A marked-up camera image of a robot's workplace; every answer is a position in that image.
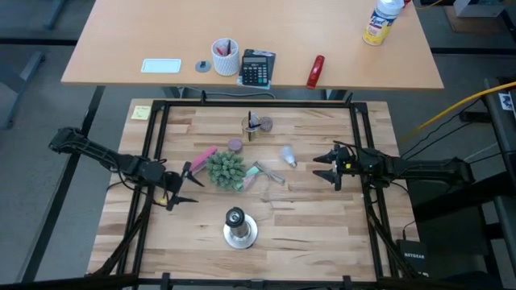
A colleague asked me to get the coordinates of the yellow cable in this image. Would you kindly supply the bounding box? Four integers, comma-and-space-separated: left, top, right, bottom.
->
402, 81, 516, 140

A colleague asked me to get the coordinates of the red stapler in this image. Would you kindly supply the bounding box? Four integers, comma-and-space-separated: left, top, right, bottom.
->
305, 54, 327, 91

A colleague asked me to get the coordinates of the silver metal lamp base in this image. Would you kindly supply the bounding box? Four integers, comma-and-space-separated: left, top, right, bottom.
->
223, 205, 260, 251

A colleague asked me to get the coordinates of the white lightbulb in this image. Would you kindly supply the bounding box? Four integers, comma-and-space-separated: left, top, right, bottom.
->
279, 144, 299, 169

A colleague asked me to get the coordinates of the black pen in gold cup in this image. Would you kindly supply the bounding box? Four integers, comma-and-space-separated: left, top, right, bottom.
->
247, 110, 263, 131

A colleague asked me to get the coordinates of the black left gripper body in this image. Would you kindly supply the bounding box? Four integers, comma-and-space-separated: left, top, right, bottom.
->
162, 161, 193, 212

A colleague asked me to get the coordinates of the black side stand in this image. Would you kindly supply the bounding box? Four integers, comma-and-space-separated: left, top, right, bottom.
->
409, 77, 516, 290

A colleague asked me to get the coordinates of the artificial green plant in pot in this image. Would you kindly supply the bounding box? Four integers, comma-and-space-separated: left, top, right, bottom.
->
206, 150, 248, 192

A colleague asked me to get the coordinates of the yellow Lysol wipes canister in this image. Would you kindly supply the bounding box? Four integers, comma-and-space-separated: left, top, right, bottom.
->
361, 0, 406, 47

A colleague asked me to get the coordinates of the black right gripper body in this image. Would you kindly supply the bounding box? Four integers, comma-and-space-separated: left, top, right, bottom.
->
333, 141, 358, 192

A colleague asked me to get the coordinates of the black aluminium table frame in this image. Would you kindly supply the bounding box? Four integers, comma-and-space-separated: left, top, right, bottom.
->
116, 98, 400, 290

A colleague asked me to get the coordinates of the black Netgear box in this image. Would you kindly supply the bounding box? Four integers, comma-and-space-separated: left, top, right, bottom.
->
396, 238, 431, 280

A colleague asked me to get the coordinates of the grey box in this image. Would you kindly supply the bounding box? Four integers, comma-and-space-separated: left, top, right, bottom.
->
452, 0, 506, 19

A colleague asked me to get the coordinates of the white textured pen cup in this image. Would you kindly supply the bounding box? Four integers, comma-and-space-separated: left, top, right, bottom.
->
210, 37, 241, 77

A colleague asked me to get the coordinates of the pink and white stapler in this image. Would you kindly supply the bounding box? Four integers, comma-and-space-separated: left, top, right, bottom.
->
189, 144, 219, 176

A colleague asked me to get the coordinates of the light wood desk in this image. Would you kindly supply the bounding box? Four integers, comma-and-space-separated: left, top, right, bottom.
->
60, 0, 445, 91

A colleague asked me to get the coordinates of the grey desk leg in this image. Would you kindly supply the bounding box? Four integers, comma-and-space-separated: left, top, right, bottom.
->
0, 51, 47, 131
43, 0, 68, 31

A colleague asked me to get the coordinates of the brown cardboard sheet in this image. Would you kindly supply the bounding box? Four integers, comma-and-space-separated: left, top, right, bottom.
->
443, 5, 514, 35

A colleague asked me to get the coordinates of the gold wire pen cup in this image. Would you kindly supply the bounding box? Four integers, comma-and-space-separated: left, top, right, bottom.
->
240, 115, 264, 143

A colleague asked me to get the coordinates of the black power strip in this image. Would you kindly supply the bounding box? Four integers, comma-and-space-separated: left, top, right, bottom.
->
459, 110, 491, 123

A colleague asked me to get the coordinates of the black desk calculator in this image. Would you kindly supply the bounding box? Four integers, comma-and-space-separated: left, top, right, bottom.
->
238, 55, 271, 87

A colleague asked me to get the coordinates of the grey cable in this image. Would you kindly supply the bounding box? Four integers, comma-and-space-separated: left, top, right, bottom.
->
181, 85, 277, 101

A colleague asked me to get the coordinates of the yellow sticky note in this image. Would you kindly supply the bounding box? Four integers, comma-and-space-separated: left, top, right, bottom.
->
130, 105, 152, 122

